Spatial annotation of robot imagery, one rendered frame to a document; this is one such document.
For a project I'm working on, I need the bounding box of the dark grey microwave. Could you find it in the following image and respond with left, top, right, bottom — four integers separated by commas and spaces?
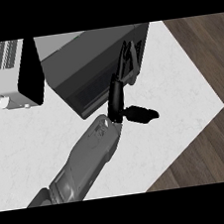
33, 22, 162, 126

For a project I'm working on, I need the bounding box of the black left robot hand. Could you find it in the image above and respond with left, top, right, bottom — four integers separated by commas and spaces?
97, 37, 162, 129

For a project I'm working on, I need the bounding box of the pale grey appliance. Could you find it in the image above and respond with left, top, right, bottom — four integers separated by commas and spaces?
0, 37, 49, 114

